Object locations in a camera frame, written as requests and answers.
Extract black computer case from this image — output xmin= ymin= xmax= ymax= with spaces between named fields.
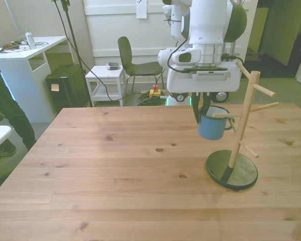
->
xmin=45 ymin=64 xmax=89 ymax=114

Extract blue enamel mug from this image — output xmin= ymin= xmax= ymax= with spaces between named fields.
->
xmin=197 ymin=105 xmax=235 ymax=141

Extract person leg dark trousers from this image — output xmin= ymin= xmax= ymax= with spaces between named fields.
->
xmin=0 ymin=58 xmax=37 ymax=152

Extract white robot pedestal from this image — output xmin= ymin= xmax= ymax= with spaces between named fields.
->
xmin=165 ymin=91 xmax=194 ymax=106

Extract black floor cable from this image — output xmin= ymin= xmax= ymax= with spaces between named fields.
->
xmin=54 ymin=0 xmax=151 ymax=102

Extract clear plastic bottle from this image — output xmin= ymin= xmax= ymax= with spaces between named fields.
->
xmin=24 ymin=28 xmax=37 ymax=50

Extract black caster wheel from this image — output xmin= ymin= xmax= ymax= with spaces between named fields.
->
xmin=210 ymin=91 xmax=229 ymax=104

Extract yellow emergency stop button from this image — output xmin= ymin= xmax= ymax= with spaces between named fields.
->
xmin=148 ymin=84 xmax=162 ymax=99

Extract white paper sheet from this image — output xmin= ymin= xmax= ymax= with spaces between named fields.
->
xmin=135 ymin=0 xmax=147 ymax=19

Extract cardboard box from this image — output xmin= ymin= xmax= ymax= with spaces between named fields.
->
xmin=246 ymin=47 xmax=266 ymax=61

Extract dark shoe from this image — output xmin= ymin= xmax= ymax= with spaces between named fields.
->
xmin=0 ymin=139 xmax=17 ymax=158

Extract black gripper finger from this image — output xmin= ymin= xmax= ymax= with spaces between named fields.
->
xmin=191 ymin=91 xmax=203 ymax=126
xmin=202 ymin=91 xmax=213 ymax=116

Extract wooden mug tree black base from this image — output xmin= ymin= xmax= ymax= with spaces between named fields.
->
xmin=206 ymin=62 xmax=280 ymax=190

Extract coiled dark cables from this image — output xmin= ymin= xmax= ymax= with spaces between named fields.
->
xmin=136 ymin=93 xmax=169 ymax=106

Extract white side table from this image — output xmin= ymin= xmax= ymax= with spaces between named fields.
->
xmin=85 ymin=64 xmax=127 ymax=108

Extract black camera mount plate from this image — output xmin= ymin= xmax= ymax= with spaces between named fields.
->
xmin=182 ymin=66 xmax=228 ymax=74

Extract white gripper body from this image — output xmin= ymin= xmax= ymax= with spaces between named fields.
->
xmin=166 ymin=62 xmax=242 ymax=93

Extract black chair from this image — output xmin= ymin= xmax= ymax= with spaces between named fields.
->
xmin=117 ymin=36 xmax=167 ymax=94

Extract white desk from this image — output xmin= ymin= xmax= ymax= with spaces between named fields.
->
xmin=0 ymin=35 xmax=71 ymax=124

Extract black tripod pole stand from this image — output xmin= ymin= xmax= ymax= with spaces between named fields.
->
xmin=50 ymin=0 xmax=94 ymax=108

